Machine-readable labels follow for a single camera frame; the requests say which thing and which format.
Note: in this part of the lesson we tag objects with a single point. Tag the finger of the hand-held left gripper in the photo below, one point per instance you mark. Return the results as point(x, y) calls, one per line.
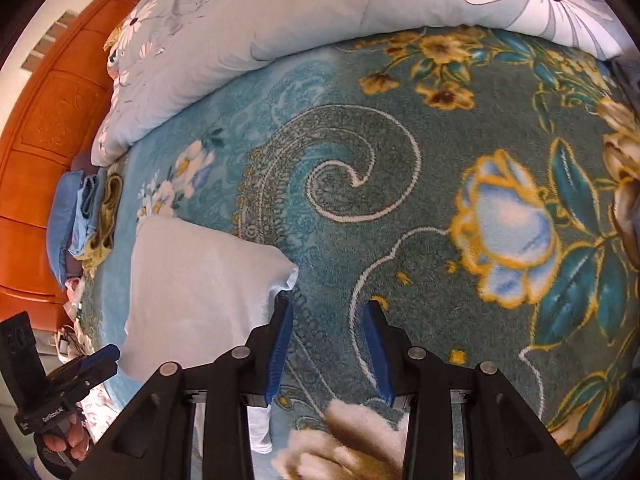
point(90, 377)
point(100, 353)

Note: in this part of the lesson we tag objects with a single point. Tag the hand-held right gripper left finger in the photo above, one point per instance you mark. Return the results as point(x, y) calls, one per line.
point(280, 350)

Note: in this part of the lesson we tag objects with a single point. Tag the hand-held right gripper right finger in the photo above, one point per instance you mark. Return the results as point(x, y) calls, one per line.
point(375, 355)

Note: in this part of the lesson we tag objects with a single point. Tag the light blue long-sleeve shirt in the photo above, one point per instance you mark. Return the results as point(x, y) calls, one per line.
point(200, 290)

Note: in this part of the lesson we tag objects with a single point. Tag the person's left hand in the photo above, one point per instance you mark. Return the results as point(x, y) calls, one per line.
point(70, 435)

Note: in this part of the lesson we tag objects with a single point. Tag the grey floral cloth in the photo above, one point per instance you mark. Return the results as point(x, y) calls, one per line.
point(102, 410)

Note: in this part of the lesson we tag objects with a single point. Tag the folded blue cloth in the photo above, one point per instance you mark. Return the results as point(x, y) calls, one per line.
point(87, 210)

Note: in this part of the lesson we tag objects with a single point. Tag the teal floral blanket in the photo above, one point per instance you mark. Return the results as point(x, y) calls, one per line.
point(400, 210)

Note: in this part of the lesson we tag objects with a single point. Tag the wooden headboard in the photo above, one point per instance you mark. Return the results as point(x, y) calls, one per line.
point(55, 135)

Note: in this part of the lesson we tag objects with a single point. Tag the dusty blue garment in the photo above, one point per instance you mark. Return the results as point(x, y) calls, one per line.
point(610, 450)

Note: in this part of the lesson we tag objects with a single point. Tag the cartoon print pillow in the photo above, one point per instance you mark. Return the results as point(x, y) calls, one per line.
point(114, 45)

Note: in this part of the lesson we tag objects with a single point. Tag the grey-blue daisy print duvet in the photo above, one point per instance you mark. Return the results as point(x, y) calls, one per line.
point(300, 15)

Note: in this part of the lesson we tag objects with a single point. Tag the grey garment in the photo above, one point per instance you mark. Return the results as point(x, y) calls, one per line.
point(629, 77)

